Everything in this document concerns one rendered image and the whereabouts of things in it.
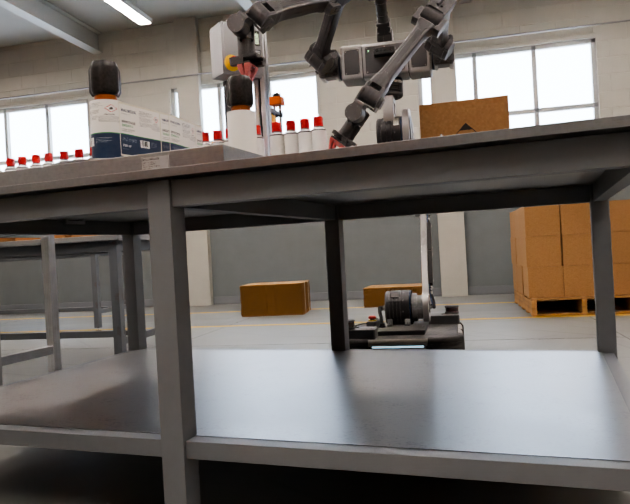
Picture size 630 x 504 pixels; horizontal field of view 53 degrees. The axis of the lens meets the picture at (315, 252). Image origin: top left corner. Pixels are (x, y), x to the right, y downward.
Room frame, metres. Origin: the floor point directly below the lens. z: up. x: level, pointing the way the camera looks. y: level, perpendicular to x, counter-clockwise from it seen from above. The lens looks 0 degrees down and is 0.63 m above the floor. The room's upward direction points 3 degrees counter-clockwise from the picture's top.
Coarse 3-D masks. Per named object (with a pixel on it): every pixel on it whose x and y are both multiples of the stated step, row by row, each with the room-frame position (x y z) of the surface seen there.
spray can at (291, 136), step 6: (288, 120) 2.17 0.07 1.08; (288, 126) 2.16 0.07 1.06; (294, 126) 2.17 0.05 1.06; (288, 132) 2.16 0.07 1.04; (294, 132) 2.16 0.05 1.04; (288, 138) 2.15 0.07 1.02; (294, 138) 2.16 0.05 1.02; (288, 144) 2.16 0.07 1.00; (294, 144) 2.16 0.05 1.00; (288, 150) 2.16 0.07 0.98; (294, 150) 2.15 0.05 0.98
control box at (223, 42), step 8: (216, 24) 2.28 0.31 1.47; (224, 24) 2.25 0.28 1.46; (216, 32) 2.28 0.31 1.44; (224, 32) 2.25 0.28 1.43; (216, 40) 2.28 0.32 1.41; (224, 40) 2.25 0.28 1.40; (232, 40) 2.27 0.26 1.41; (216, 48) 2.29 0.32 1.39; (224, 48) 2.25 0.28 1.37; (232, 48) 2.27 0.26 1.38; (256, 48) 2.33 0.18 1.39; (216, 56) 2.29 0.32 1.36; (224, 56) 2.25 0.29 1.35; (216, 64) 2.29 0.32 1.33; (224, 64) 2.25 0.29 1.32; (216, 72) 2.30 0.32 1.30; (224, 72) 2.26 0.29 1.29; (232, 72) 2.27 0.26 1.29; (224, 80) 2.35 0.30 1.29
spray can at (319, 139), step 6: (318, 120) 2.12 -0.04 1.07; (318, 126) 2.12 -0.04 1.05; (312, 132) 2.12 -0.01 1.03; (318, 132) 2.11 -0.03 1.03; (324, 132) 2.12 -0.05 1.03; (312, 138) 2.13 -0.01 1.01; (318, 138) 2.11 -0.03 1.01; (324, 138) 2.12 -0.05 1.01; (312, 144) 2.13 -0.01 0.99; (318, 144) 2.11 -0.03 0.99; (324, 144) 2.12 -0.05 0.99; (312, 150) 2.13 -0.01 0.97
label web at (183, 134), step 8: (176, 120) 1.92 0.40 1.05; (184, 120) 1.97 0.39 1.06; (176, 128) 1.92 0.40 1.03; (184, 128) 1.97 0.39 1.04; (192, 128) 2.02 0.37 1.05; (200, 128) 2.08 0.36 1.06; (176, 136) 1.92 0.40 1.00; (184, 136) 1.97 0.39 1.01; (192, 136) 2.02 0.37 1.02; (200, 136) 2.08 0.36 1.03; (176, 144) 1.92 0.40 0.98; (184, 144) 1.97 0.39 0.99; (192, 144) 2.02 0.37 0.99; (200, 144) 2.07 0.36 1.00
